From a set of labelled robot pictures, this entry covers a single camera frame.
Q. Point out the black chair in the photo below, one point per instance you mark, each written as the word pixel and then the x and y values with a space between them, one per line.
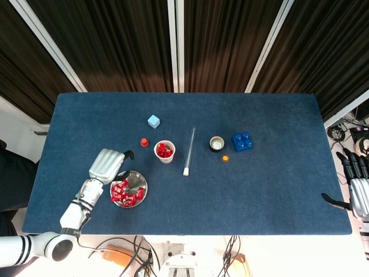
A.
pixel 14 179

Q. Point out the orange electronic device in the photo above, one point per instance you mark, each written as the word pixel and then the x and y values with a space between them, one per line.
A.
pixel 118 255

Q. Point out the pale yellow box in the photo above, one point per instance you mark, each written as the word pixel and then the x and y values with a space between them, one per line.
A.
pixel 240 261

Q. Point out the black round container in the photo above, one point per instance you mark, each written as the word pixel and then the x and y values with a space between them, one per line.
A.
pixel 217 143

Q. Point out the orange round button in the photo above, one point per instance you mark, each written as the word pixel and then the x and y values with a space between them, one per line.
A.
pixel 225 158

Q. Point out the white headphones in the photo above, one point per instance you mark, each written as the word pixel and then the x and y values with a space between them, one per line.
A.
pixel 360 145

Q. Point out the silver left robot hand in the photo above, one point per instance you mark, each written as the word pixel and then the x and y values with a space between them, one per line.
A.
pixel 105 167

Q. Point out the blue felt table cloth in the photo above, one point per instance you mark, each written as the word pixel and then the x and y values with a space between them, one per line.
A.
pixel 259 196

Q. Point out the glass test tube white stopper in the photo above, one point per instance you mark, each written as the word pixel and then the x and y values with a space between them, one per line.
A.
pixel 186 172

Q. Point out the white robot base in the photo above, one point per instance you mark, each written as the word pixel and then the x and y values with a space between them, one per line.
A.
pixel 178 265

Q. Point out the small red plastic cap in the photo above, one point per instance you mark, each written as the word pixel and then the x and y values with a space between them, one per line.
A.
pixel 144 142

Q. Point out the blue building brick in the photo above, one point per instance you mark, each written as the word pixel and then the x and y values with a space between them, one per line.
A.
pixel 242 142

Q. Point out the white frame post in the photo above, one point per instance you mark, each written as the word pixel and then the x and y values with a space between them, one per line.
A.
pixel 173 46
pixel 269 46
pixel 346 109
pixel 180 46
pixel 50 46

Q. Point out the dark brown pleated curtain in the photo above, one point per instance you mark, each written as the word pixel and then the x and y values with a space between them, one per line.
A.
pixel 115 43
pixel 23 57
pixel 325 43
pixel 225 43

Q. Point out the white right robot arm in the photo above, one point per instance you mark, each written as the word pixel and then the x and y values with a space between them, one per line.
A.
pixel 364 239

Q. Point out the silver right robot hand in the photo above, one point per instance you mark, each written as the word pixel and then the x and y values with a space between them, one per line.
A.
pixel 359 197

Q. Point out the black electronics box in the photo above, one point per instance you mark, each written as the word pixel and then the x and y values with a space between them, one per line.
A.
pixel 359 132

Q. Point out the white paper cup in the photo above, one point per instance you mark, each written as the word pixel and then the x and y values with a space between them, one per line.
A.
pixel 167 160

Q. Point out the light blue cube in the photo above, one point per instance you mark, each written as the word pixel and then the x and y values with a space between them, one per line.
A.
pixel 153 121

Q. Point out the round metal plate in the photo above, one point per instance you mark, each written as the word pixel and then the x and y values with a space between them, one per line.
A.
pixel 137 180

